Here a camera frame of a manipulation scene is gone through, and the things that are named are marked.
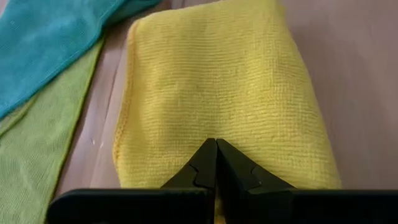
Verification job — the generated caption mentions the yellow microfiber towel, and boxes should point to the yellow microfiber towel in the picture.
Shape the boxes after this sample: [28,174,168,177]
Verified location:
[112,0,343,224]

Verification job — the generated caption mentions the teal microfiber towel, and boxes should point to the teal microfiber towel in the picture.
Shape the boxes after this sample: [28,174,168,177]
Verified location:
[0,0,164,121]

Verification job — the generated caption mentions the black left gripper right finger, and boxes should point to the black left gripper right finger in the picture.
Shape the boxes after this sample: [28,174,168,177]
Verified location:
[216,138,398,224]

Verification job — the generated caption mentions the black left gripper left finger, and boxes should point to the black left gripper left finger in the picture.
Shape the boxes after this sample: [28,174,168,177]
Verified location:
[46,138,218,224]

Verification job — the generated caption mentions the green microfiber towel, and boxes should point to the green microfiber towel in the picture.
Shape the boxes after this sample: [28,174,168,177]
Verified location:
[0,39,105,224]

